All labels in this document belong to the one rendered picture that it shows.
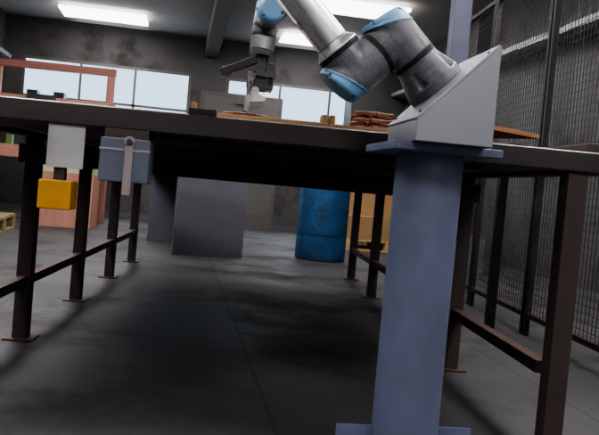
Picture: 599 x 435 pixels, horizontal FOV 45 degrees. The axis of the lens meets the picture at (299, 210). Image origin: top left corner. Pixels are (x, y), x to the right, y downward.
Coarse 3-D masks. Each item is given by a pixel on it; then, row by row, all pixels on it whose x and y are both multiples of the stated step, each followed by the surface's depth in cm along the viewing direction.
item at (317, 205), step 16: (304, 192) 757; (320, 192) 745; (336, 192) 746; (304, 208) 754; (320, 208) 745; (336, 208) 748; (304, 224) 754; (320, 224) 746; (336, 224) 749; (304, 240) 753; (320, 240) 746; (336, 240) 750; (304, 256) 752; (320, 256) 746; (336, 256) 752
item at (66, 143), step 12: (48, 132) 200; (60, 132) 200; (72, 132) 201; (84, 132) 201; (48, 144) 200; (60, 144) 200; (72, 144) 201; (84, 144) 201; (48, 156) 200; (60, 156) 201; (72, 156) 201
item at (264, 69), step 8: (256, 56) 225; (264, 56) 221; (272, 56) 221; (264, 64) 222; (272, 64) 221; (248, 72) 219; (256, 72) 219; (264, 72) 219; (272, 72) 220; (256, 80) 220; (264, 80) 221; (272, 80) 221; (264, 88) 221; (272, 88) 220
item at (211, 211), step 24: (168, 192) 823; (192, 192) 692; (216, 192) 701; (240, 192) 710; (168, 216) 824; (192, 216) 694; (216, 216) 702; (240, 216) 711; (168, 240) 826; (192, 240) 695; (216, 240) 704; (240, 240) 713
